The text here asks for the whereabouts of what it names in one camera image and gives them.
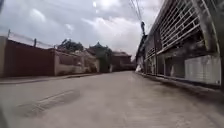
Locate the concrete kerb strip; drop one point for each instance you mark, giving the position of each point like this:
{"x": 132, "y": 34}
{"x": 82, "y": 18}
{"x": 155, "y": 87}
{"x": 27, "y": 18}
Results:
{"x": 180, "y": 86}
{"x": 40, "y": 79}

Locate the brown building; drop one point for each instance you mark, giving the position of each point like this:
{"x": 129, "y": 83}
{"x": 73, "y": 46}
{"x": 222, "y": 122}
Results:
{"x": 121, "y": 60}

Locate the grey concrete road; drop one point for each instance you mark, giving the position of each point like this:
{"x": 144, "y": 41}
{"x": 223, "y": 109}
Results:
{"x": 106, "y": 100}

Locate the tan wall with red-brown gate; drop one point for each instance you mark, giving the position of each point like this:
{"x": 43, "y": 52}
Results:
{"x": 30, "y": 61}

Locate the utility pole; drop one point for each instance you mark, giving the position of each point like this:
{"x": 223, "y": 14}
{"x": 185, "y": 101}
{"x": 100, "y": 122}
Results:
{"x": 143, "y": 28}

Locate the building with window grilles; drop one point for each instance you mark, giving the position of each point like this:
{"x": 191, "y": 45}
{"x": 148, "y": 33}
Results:
{"x": 186, "y": 43}

